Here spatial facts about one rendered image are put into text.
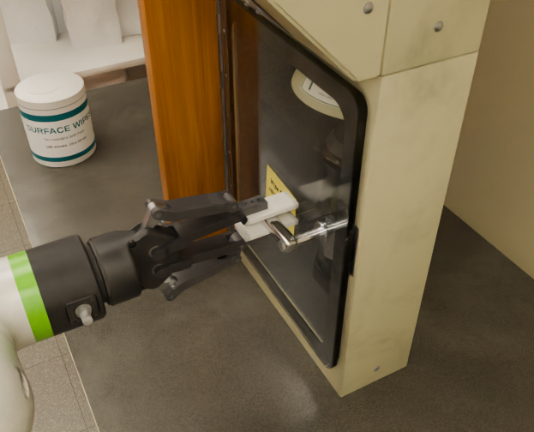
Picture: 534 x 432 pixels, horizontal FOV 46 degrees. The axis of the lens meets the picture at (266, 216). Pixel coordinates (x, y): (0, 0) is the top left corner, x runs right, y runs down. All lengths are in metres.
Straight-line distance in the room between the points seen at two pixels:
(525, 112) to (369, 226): 0.46
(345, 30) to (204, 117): 0.46
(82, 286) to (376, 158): 0.31
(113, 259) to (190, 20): 0.37
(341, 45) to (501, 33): 0.57
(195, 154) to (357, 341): 0.38
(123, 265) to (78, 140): 0.68
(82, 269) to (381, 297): 0.34
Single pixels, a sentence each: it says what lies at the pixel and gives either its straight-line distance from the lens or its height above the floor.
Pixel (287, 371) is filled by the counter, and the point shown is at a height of 0.94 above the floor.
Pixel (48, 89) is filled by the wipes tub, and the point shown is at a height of 1.09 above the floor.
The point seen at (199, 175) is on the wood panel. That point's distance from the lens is 0.99.
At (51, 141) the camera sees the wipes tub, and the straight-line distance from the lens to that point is 1.29.
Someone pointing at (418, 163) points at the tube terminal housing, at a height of 1.30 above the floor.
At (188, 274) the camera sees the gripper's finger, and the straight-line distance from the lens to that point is 0.72.
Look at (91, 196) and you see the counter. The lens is 1.22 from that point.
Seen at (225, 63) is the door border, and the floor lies 1.30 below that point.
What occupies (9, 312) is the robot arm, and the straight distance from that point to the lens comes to 0.63.
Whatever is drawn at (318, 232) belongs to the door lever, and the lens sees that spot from 0.70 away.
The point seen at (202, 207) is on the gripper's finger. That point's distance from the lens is 0.66.
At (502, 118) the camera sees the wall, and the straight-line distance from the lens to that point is 1.09.
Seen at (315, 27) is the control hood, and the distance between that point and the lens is 0.50.
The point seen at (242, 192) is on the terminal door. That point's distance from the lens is 0.91.
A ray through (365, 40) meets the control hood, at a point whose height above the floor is 1.45.
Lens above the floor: 1.66
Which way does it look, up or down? 39 degrees down
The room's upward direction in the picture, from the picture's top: straight up
